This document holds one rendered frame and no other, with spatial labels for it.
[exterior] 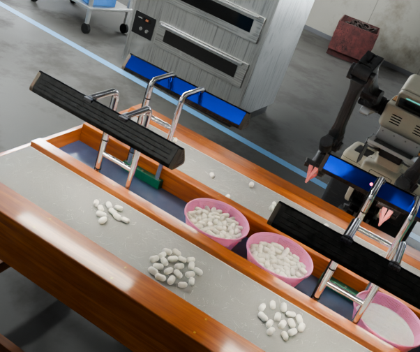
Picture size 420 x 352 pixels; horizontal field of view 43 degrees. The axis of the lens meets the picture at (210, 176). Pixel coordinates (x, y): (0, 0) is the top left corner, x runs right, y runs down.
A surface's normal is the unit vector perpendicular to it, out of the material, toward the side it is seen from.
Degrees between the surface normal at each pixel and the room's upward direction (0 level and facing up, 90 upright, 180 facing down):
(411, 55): 90
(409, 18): 90
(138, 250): 0
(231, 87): 90
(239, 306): 0
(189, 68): 90
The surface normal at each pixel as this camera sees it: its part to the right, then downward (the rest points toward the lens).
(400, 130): -0.54, 0.38
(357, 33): -0.29, 0.38
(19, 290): 0.31, -0.83
